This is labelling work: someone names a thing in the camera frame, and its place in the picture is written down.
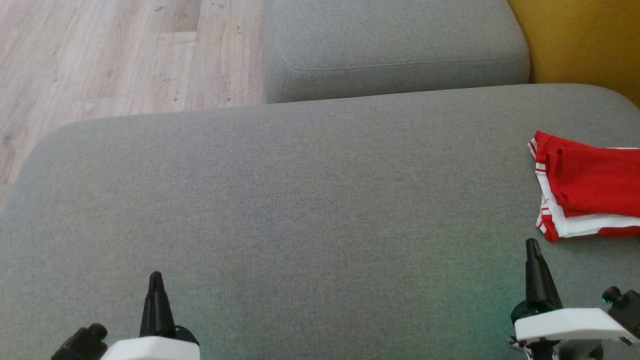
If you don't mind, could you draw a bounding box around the large grey sofa seat cushion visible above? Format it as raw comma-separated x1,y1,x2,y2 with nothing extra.
0,83,640,360

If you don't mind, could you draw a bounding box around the yellow upholstered furniture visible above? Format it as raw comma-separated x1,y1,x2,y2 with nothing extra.
507,0,640,108

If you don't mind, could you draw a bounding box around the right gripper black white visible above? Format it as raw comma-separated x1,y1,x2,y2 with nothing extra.
510,238,640,360

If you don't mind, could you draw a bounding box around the small grey sofa cushion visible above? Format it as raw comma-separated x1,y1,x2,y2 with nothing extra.
262,0,531,104

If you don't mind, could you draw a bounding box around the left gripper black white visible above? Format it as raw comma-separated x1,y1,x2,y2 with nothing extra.
51,271,201,360

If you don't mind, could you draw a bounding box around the red jersey with number print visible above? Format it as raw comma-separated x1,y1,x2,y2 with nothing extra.
527,130,640,244

